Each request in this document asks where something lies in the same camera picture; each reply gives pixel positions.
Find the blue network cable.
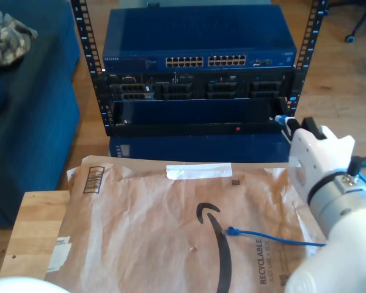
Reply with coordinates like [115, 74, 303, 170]
[225, 114, 366, 247]

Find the black rack shelf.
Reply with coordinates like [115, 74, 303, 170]
[106, 97, 293, 137]

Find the dark blue equipment case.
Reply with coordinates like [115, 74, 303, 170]
[108, 134, 293, 164]

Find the white tape strip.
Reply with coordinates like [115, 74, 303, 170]
[166, 163, 233, 180]

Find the black rack server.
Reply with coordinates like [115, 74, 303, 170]
[93, 70, 296, 101]

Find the office chair base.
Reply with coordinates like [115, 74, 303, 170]
[328, 0, 366, 43]

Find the brown packing paper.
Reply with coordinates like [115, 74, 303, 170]
[45, 154, 327, 293]

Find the blue sofa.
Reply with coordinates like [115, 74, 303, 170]
[0, 0, 81, 228]

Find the white shipping label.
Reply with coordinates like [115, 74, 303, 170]
[46, 236, 73, 273]

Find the camouflage cloth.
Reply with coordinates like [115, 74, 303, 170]
[0, 9, 39, 68]

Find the black camera cable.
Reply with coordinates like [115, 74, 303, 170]
[346, 155, 366, 175]

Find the blue network switch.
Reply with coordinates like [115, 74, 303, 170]
[101, 5, 298, 73]

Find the black server rack frame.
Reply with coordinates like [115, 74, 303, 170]
[70, 0, 329, 138]

